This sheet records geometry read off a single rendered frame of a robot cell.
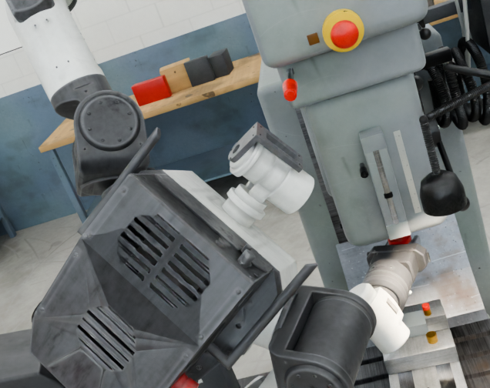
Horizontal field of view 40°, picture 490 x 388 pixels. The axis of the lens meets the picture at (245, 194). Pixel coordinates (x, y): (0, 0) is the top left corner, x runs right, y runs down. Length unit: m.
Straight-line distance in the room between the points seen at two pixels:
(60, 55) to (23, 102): 5.05
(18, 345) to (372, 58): 0.71
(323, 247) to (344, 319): 0.92
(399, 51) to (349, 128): 0.17
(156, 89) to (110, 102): 4.17
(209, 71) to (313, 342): 4.29
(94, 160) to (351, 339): 0.42
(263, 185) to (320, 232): 0.88
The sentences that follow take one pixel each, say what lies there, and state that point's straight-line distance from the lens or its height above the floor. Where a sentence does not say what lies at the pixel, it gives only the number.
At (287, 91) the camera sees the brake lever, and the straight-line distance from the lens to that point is 1.01.
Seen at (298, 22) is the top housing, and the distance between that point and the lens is 1.03.
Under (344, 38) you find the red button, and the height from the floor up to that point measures 1.76.
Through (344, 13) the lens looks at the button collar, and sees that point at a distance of 1.01.
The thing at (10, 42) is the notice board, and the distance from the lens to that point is 5.98.
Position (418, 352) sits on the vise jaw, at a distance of 1.48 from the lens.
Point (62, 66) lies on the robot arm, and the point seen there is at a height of 1.85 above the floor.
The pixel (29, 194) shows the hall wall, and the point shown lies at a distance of 6.39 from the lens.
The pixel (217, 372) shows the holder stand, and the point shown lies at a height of 1.09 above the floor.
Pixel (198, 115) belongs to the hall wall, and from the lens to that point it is 5.74.
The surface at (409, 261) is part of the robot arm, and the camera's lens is 1.33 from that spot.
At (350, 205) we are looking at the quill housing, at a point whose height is 1.41.
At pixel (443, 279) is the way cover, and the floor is 0.94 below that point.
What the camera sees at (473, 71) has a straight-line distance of 1.25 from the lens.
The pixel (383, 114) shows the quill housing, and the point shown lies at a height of 1.57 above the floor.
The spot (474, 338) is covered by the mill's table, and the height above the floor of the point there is 0.91.
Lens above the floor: 1.97
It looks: 22 degrees down
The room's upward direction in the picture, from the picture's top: 21 degrees counter-clockwise
